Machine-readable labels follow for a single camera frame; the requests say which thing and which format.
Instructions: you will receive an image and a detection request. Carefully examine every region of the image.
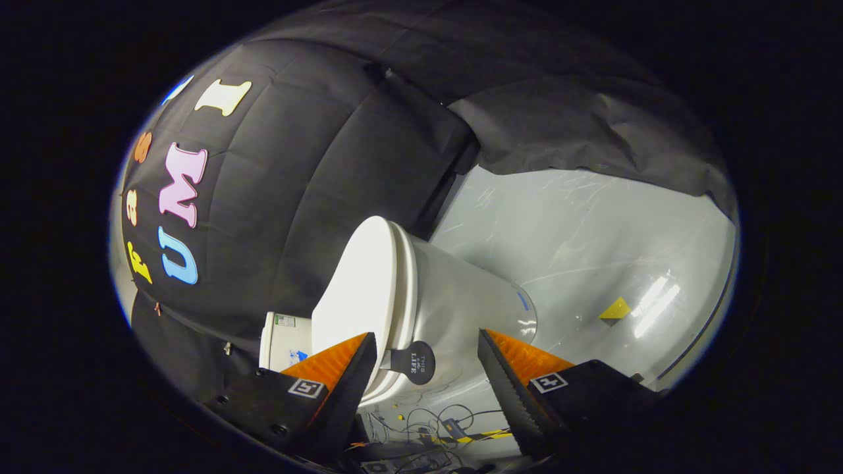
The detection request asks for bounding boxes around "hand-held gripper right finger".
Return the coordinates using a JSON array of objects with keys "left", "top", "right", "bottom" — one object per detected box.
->
[{"left": 477, "top": 329, "right": 661, "bottom": 461}]

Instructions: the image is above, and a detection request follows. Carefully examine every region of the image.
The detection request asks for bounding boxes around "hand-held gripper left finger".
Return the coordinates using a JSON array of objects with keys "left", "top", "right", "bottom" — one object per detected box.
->
[{"left": 204, "top": 332, "right": 378, "bottom": 467}]

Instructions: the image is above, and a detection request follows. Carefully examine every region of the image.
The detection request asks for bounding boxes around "black round lid handle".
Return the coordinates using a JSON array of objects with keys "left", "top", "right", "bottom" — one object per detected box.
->
[{"left": 380, "top": 340, "right": 436, "bottom": 386}]

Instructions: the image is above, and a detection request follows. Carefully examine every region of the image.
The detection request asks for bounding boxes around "white toilet seat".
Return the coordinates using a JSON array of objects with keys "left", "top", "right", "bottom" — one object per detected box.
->
[{"left": 379, "top": 221, "right": 420, "bottom": 402}]

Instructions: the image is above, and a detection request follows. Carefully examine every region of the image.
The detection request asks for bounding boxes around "yellow black striped tape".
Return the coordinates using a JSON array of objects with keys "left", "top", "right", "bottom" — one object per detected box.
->
[{"left": 431, "top": 428, "right": 516, "bottom": 446}]

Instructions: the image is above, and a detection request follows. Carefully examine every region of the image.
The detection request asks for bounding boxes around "yellow floor tape piece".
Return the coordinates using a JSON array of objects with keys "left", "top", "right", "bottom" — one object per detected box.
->
[{"left": 599, "top": 297, "right": 632, "bottom": 327}]

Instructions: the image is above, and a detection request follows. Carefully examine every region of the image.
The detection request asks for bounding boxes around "black backdrop cloth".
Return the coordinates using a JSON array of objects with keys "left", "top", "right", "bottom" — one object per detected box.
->
[{"left": 121, "top": 0, "right": 738, "bottom": 402}]

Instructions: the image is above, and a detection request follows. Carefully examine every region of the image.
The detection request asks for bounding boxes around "bundle of black cables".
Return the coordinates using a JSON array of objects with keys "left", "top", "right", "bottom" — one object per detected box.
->
[{"left": 361, "top": 403, "right": 521, "bottom": 474}]

